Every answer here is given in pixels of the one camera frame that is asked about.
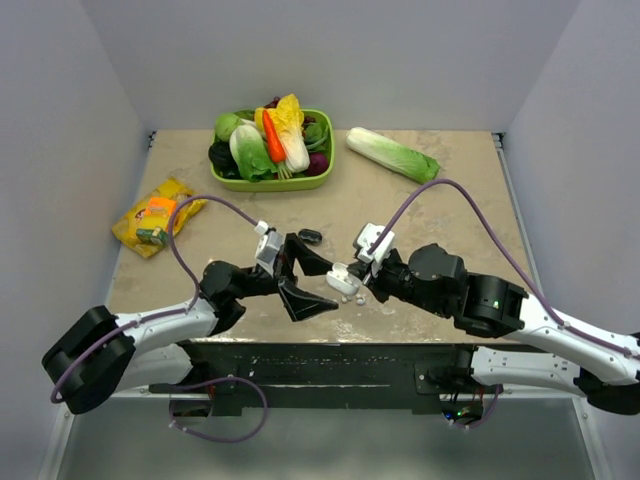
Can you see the purple beet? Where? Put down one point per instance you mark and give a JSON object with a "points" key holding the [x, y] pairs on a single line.
{"points": [[319, 164]]}

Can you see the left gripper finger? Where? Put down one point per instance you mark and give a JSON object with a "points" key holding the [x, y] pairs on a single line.
{"points": [[311, 263], [301, 305]]}

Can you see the napa cabbage on table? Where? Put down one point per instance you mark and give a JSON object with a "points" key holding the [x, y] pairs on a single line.
{"points": [[393, 155]]}

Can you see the round green vegetable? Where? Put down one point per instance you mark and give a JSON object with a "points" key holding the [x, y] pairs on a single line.
{"points": [[226, 124]]}

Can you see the dark green spinach leaves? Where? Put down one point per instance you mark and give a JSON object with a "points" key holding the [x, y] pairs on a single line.
{"points": [[315, 136]]}

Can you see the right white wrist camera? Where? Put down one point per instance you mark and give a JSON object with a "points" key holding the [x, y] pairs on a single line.
{"points": [[373, 246]]}

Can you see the white earbud charging case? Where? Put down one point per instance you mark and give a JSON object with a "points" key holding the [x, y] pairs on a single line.
{"points": [[341, 280]]}

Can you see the green plastic vegetable tray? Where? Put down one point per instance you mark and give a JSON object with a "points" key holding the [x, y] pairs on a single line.
{"points": [[297, 183]]}

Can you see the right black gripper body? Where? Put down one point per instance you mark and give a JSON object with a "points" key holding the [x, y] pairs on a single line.
{"points": [[370, 273]]}

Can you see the green white bok choy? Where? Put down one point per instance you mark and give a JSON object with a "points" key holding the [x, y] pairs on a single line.
{"points": [[250, 154]]}

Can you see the black earbud case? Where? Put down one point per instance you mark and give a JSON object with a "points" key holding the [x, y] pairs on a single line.
{"points": [[310, 237]]}

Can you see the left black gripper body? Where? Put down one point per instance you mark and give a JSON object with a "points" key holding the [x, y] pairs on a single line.
{"points": [[286, 262]]}

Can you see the orange toy carrot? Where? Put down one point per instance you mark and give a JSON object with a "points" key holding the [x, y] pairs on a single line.
{"points": [[274, 146]]}

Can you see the orange green small box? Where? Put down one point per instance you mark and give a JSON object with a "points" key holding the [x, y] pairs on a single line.
{"points": [[153, 220]]}

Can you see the aluminium front rail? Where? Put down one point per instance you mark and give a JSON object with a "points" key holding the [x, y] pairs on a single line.
{"points": [[144, 392]]}

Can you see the yellow leaf cabbage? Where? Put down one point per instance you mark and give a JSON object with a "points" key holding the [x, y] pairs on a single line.
{"points": [[288, 118]]}

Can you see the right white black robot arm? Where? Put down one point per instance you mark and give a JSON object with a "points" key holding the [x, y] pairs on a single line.
{"points": [[563, 352]]}

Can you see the dark black vegetable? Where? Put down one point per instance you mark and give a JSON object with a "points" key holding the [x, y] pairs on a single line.
{"points": [[220, 155]]}

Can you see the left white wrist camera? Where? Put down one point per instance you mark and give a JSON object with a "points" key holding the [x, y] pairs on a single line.
{"points": [[268, 247]]}

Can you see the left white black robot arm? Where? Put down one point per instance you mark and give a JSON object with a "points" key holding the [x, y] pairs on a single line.
{"points": [[91, 359]]}

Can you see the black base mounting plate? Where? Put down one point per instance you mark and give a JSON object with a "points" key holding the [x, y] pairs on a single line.
{"points": [[414, 377]]}

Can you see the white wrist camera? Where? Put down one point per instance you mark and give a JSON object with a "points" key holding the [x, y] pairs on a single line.
{"points": [[268, 247], [373, 246]]}

